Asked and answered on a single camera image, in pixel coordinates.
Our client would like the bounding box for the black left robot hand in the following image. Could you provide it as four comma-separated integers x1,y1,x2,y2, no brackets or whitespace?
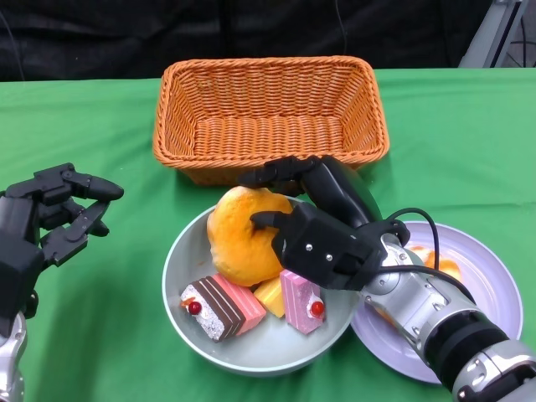
0,162,126,336

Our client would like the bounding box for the chocolate pink layered cake slice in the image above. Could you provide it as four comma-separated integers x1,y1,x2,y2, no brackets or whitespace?
179,274,268,343

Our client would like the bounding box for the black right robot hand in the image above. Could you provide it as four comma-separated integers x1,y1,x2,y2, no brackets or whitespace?
236,155,411,292

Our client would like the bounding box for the orange wicker basket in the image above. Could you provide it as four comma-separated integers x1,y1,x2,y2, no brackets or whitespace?
152,55,390,188

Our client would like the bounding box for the black cloth backdrop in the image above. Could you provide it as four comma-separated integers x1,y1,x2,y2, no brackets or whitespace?
0,0,536,83

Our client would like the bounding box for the lavender plate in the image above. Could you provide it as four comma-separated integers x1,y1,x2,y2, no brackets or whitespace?
351,220,523,384

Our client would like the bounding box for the grey aluminium frame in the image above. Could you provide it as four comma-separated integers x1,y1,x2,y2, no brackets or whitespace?
458,0,536,69

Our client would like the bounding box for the pink cake slice with cherry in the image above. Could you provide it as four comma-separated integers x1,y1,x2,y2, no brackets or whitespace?
279,269,327,335

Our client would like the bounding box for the pale grey-green bowl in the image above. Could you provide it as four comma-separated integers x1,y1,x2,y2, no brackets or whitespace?
162,203,361,378

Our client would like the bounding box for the round orange bun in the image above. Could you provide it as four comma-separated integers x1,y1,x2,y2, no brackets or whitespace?
206,186,294,288

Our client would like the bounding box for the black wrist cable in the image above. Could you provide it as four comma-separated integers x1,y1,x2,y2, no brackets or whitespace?
387,208,478,302

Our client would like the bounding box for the yellow cake slice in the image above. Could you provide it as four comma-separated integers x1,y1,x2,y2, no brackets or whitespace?
254,276,288,320

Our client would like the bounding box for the orange white twisted bread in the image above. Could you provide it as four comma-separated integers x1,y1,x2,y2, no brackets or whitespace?
370,245,464,326

